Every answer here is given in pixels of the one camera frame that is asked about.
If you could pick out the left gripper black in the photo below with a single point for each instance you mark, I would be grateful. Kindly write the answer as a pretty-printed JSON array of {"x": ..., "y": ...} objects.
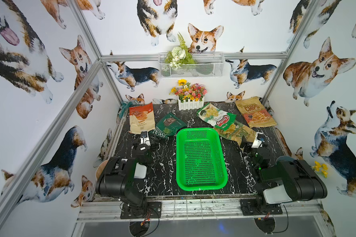
[{"x": 150, "y": 136}]

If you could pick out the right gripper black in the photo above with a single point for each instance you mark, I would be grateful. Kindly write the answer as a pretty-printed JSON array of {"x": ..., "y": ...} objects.
[{"x": 249, "y": 142}]

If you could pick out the tan red CHIPS bag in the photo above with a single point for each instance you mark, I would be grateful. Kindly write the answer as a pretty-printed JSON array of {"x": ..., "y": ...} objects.
[{"x": 255, "y": 113}]

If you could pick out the cassava chips bag red cream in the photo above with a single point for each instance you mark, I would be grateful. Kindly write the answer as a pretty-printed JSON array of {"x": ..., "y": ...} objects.
[{"x": 142, "y": 119}]

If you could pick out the green white chips bag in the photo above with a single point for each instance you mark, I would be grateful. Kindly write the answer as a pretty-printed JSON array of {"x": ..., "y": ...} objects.
[{"x": 216, "y": 117}]

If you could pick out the dark green REAL chips bag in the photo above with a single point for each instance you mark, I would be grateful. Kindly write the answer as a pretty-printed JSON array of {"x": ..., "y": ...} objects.
[{"x": 168, "y": 126}]

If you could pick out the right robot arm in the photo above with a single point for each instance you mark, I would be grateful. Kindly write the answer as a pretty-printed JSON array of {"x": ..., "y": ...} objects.
[{"x": 295, "y": 179}]

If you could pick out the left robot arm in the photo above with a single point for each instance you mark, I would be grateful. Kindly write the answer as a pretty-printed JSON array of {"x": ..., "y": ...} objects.
[{"x": 117, "y": 181}]

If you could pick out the tan sour cream chips bag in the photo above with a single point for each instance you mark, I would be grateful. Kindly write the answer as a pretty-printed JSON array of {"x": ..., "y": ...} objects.
[{"x": 238, "y": 133}]

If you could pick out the green plastic basket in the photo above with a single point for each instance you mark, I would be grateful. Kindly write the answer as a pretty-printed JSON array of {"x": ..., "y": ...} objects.
[{"x": 200, "y": 162}]

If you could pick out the grey blue pot right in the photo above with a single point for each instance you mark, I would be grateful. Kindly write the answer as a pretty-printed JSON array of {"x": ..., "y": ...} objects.
[{"x": 285, "y": 159}]

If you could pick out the brown pot with green plant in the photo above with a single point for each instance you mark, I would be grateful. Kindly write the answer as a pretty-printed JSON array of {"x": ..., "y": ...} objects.
[{"x": 100, "y": 169}]

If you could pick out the teal cloth in corner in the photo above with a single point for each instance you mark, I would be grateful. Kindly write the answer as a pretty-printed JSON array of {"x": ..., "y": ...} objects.
[{"x": 125, "y": 106}]

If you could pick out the white picket fence flower box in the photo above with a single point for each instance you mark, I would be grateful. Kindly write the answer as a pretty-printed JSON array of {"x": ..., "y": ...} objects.
[{"x": 190, "y": 96}]

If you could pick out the yellow artificial flowers right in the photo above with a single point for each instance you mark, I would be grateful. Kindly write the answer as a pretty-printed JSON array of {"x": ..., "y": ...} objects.
[{"x": 321, "y": 169}]

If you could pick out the white green artificial flower bunch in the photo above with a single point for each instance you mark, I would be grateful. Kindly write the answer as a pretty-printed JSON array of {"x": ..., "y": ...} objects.
[{"x": 179, "y": 56}]

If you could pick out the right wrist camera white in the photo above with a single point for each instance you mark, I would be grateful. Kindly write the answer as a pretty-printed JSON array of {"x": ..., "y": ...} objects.
[{"x": 258, "y": 141}]

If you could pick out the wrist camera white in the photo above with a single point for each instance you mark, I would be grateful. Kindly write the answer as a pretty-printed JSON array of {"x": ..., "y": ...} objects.
[
  {"x": 258, "y": 141},
  {"x": 144, "y": 138}
]

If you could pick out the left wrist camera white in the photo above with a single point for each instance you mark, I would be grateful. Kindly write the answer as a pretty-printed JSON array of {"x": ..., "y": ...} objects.
[{"x": 144, "y": 138}]

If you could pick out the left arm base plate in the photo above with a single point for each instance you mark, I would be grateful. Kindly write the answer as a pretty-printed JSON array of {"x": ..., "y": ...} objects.
[{"x": 149, "y": 210}]

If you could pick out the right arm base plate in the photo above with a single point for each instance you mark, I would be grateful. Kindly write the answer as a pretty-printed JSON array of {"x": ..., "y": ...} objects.
[{"x": 251, "y": 207}]

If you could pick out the white wire wall basket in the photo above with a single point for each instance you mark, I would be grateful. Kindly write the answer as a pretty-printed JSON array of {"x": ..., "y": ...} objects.
[{"x": 200, "y": 65}]

